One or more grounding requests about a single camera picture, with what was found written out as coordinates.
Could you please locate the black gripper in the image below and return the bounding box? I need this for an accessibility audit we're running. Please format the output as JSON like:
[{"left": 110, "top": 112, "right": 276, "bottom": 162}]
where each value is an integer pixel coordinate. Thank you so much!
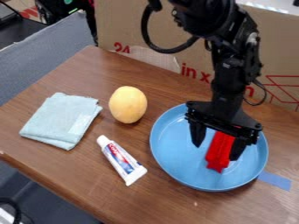
[{"left": 184, "top": 94, "right": 263, "bottom": 161}]

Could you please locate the red star-shaped bar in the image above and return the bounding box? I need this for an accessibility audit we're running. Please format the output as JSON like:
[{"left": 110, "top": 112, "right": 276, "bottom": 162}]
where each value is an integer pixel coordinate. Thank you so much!
[{"left": 206, "top": 131, "right": 235, "bottom": 173}]

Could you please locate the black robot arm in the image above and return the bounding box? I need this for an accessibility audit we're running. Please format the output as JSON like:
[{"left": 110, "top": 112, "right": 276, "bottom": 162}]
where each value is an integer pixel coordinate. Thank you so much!
[{"left": 170, "top": 0, "right": 262, "bottom": 161}]

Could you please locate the blue plate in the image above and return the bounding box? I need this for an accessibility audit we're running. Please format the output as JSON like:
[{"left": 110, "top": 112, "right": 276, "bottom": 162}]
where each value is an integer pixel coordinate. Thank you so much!
[{"left": 150, "top": 104, "right": 268, "bottom": 192}]

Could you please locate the blue tape strip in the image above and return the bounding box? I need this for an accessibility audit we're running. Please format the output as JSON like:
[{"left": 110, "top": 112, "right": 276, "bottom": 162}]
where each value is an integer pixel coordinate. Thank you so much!
[{"left": 258, "top": 171, "right": 292, "bottom": 191}]

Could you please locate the white toothpaste tube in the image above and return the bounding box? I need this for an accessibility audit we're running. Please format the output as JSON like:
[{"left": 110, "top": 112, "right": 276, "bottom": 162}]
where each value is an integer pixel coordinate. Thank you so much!
[{"left": 98, "top": 135, "right": 147, "bottom": 186}]

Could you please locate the yellow round fruit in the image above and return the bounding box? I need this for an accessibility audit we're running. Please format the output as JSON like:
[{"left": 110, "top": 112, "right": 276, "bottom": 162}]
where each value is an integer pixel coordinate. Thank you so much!
[{"left": 108, "top": 86, "right": 147, "bottom": 123}]

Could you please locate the light blue folded cloth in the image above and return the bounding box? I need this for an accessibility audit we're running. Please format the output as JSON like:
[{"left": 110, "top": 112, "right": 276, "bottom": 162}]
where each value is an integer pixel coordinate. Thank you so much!
[{"left": 19, "top": 93, "right": 103, "bottom": 151}]

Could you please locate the brown cardboard box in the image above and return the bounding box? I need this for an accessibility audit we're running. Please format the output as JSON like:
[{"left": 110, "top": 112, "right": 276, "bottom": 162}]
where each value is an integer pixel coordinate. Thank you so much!
[{"left": 94, "top": 0, "right": 299, "bottom": 113}]

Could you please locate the grey fabric partition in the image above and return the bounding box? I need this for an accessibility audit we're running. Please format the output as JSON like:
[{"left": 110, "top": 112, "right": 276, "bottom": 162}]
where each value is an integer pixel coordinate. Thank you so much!
[{"left": 0, "top": 12, "right": 95, "bottom": 106}]

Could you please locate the black device in background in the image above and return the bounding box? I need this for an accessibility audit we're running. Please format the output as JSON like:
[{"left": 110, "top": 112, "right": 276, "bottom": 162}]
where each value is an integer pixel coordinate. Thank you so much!
[{"left": 33, "top": 0, "right": 99, "bottom": 43}]

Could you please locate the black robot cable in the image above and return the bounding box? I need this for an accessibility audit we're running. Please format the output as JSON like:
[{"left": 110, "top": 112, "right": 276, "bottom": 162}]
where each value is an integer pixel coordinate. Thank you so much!
[{"left": 140, "top": 0, "right": 200, "bottom": 54}]

